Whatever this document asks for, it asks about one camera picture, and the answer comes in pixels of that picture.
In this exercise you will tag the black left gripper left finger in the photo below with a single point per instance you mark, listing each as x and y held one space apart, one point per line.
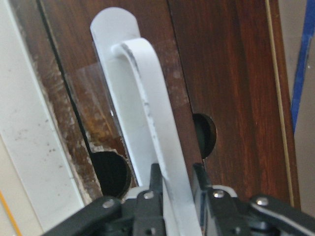
107 216

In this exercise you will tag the white drawer handle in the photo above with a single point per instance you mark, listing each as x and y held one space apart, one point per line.
137 88

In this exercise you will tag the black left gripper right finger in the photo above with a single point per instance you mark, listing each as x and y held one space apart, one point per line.
221 213

